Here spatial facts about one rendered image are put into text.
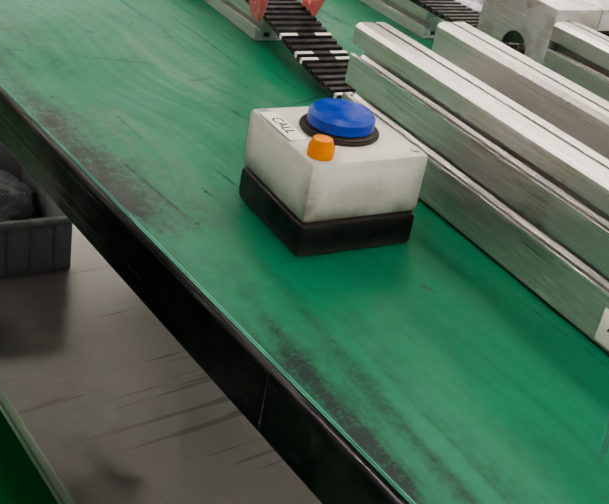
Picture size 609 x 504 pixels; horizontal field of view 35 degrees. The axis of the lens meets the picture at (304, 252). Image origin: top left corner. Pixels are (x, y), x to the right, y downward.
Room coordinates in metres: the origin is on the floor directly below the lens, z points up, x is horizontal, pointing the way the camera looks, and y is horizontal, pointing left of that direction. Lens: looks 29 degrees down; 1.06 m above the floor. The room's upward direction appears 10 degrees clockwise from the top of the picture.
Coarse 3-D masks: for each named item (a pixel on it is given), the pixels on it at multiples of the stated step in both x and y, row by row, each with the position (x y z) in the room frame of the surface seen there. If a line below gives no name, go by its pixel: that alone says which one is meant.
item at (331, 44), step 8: (288, 40) 0.81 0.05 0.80; (296, 40) 0.82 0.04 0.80; (304, 40) 0.82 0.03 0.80; (312, 40) 0.82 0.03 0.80; (320, 40) 0.83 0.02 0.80; (328, 40) 0.83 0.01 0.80; (336, 40) 0.84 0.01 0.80; (288, 48) 0.80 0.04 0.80; (296, 48) 0.80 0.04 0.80; (304, 48) 0.81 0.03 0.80; (312, 48) 0.81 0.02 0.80; (320, 48) 0.82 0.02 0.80; (328, 48) 0.82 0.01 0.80; (336, 48) 0.82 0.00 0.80
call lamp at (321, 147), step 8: (320, 136) 0.50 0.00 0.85; (328, 136) 0.50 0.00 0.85; (312, 144) 0.49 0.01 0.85; (320, 144) 0.49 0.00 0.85; (328, 144) 0.49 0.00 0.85; (312, 152) 0.49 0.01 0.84; (320, 152) 0.49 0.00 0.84; (328, 152) 0.49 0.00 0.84; (320, 160) 0.49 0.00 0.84; (328, 160) 0.49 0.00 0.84
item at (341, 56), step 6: (294, 54) 0.80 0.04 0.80; (300, 54) 0.79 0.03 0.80; (306, 54) 0.80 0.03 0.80; (312, 54) 0.80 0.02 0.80; (318, 54) 0.80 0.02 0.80; (324, 54) 0.81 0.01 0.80; (330, 54) 0.81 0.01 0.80; (336, 54) 0.81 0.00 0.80; (342, 54) 0.82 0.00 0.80; (300, 60) 0.79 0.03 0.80; (306, 60) 0.79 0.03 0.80; (312, 60) 0.79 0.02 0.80; (318, 60) 0.79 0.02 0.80; (324, 60) 0.80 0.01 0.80; (330, 60) 0.80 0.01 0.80; (336, 60) 0.80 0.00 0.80; (342, 60) 0.81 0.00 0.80; (348, 60) 0.81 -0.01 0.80
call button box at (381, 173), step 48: (288, 144) 0.51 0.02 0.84; (336, 144) 0.52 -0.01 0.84; (384, 144) 0.53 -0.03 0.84; (240, 192) 0.55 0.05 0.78; (288, 192) 0.50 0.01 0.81; (336, 192) 0.49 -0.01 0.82; (384, 192) 0.51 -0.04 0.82; (288, 240) 0.49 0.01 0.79; (336, 240) 0.50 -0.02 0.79; (384, 240) 0.52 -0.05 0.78
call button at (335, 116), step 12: (312, 108) 0.53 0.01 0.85; (324, 108) 0.54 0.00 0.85; (336, 108) 0.54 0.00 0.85; (348, 108) 0.54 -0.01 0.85; (360, 108) 0.55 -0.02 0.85; (312, 120) 0.53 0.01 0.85; (324, 120) 0.52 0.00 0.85; (336, 120) 0.52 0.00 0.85; (348, 120) 0.52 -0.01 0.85; (360, 120) 0.53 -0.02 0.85; (372, 120) 0.53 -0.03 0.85; (336, 132) 0.52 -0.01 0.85; (348, 132) 0.52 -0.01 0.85; (360, 132) 0.52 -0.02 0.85
